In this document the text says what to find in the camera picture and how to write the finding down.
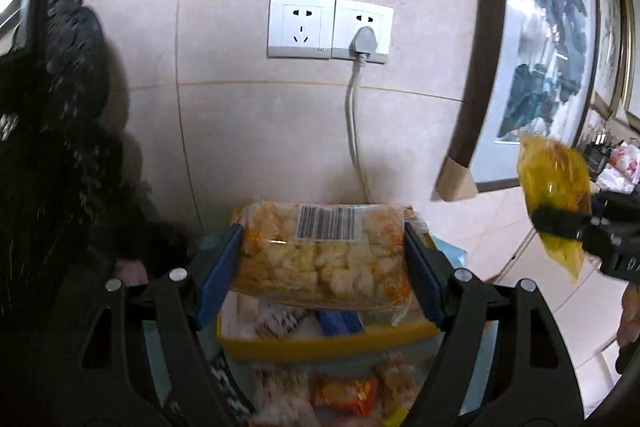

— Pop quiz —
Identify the white cabinet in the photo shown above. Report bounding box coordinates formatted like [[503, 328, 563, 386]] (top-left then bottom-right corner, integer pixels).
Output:
[[492, 224, 628, 427]]

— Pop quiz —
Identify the framed lotus painting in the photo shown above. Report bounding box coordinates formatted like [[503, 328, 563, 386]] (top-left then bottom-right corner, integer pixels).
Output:
[[446, 0, 602, 204]]

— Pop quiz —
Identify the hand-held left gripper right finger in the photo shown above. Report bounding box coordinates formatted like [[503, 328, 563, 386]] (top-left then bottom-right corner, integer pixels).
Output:
[[402, 222, 586, 427]]

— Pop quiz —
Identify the cardboard corner protector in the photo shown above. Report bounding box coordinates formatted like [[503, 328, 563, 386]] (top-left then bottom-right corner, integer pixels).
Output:
[[431, 156, 479, 202]]

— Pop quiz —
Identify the yellow cardboard box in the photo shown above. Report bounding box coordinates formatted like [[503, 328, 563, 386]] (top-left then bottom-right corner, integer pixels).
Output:
[[216, 206, 442, 361]]

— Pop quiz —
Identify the dark carved wooden furniture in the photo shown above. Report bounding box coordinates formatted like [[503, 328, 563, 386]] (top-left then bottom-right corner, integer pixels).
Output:
[[0, 0, 193, 358]]

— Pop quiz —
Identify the white wall socket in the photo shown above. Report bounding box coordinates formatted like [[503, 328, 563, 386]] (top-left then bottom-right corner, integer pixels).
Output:
[[330, 0, 395, 66], [267, 0, 337, 60]]

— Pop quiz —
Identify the pink cloth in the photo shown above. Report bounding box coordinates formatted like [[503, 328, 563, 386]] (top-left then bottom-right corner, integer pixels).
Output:
[[116, 258, 149, 286]]

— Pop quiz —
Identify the person's right hand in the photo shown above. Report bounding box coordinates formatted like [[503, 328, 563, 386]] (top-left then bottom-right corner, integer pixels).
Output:
[[616, 282, 640, 375]]

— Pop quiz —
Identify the framed flower painting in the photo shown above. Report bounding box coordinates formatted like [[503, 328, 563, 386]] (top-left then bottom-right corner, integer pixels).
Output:
[[589, 0, 632, 120]]

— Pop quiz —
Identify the grey power cable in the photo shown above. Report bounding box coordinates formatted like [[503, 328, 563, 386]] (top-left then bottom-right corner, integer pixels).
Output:
[[347, 57, 374, 204]]

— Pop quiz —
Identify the pink floral packet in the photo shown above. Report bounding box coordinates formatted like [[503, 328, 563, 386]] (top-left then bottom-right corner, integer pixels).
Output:
[[597, 141, 640, 194]]

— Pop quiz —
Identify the blue printed tablecloth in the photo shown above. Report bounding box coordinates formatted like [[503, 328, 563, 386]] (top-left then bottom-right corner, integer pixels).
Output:
[[142, 232, 503, 427]]

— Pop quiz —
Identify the grey power plug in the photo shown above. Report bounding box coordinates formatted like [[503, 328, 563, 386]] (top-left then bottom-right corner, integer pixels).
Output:
[[350, 26, 379, 64]]

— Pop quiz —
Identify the pile of mixed snack packets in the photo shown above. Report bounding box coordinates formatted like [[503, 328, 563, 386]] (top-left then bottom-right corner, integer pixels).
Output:
[[250, 353, 426, 427]]

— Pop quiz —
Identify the dark stand with small bottles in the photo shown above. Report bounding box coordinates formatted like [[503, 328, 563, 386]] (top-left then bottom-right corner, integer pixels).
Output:
[[584, 131, 617, 168]]

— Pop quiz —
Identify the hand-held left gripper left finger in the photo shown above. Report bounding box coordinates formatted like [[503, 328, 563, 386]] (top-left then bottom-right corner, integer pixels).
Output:
[[80, 223, 246, 427]]

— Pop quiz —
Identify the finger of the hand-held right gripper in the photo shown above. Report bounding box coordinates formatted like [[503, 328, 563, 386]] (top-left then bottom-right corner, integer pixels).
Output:
[[531, 204, 589, 244]]

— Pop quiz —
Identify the yellow plastic snack bag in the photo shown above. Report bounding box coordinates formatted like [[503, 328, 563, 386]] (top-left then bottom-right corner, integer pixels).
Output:
[[517, 132, 594, 286]]

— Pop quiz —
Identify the clear rice cracker pack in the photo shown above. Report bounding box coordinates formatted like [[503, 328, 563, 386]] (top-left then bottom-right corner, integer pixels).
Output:
[[230, 202, 432, 326]]

